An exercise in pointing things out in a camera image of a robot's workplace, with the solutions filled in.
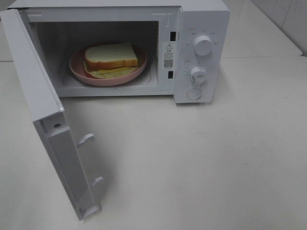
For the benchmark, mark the white microwave door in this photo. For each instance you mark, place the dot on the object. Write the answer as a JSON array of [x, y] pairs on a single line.
[[47, 112]]

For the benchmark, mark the sandwich with white bread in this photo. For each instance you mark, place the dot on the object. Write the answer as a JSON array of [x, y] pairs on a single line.
[[110, 61]]

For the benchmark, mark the pink plate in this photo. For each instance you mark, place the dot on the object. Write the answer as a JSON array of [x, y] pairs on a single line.
[[77, 68]]

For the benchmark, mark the upper white power knob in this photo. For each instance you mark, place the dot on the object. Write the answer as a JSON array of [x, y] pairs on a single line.
[[203, 44]]

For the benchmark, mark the white microwave oven body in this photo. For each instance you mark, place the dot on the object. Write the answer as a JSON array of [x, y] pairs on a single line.
[[65, 26]]

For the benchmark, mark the lower white timer knob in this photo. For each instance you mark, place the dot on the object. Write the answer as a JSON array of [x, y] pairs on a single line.
[[198, 75]]

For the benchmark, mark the white warning label sticker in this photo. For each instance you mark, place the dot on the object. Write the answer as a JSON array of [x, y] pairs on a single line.
[[168, 55]]

